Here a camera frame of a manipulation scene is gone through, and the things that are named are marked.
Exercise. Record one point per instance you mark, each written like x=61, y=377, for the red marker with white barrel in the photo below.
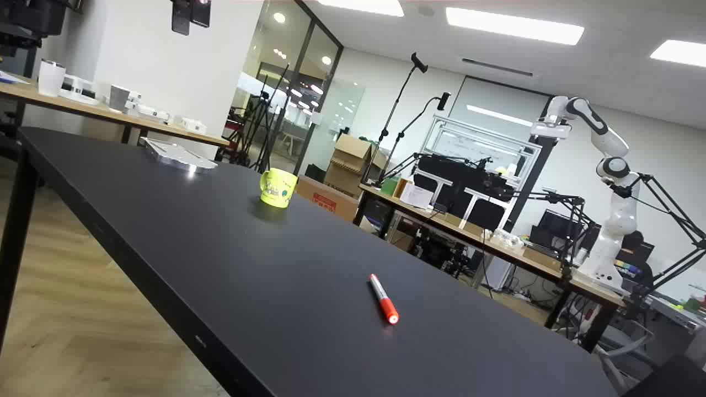
x=382, y=298

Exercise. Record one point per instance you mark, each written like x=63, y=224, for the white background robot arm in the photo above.
x=613, y=169

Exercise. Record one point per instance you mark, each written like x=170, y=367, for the cardboard box with red label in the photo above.
x=326, y=199

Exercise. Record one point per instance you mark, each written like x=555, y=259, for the stacked plain cardboard boxes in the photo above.
x=350, y=162

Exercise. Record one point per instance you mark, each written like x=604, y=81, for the yellow-green printed mug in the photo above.
x=278, y=190

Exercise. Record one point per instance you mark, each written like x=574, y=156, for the black boom stand with microphone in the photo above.
x=410, y=125

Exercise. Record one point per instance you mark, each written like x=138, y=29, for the tall black boom stand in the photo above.
x=399, y=92

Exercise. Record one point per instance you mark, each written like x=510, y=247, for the wooden background desk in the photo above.
x=514, y=249

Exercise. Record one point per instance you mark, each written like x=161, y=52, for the rectangular ceiling light panel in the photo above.
x=514, y=25
x=679, y=54
x=365, y=4

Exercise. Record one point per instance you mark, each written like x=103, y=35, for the small white device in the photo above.
x=125, y=98

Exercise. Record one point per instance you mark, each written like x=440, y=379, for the long wooden side desk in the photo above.
x=89, y=111

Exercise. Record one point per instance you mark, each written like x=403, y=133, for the office chair with white base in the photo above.
x=624, y=344

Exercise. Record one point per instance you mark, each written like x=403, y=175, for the tall white box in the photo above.
x=52, y=77

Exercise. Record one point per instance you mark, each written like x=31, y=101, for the black equipment on shelf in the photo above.
x=30, y=22

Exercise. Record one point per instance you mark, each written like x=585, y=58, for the black camera tripod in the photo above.
x=266, y=125

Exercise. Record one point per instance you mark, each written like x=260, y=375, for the white aluminium frame rack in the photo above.
x=476, y=133

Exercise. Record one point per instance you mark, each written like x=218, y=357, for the glass partition with black frame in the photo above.
x=294, y=66

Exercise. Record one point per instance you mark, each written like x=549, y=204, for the black overhead camera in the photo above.
x=190, y=14

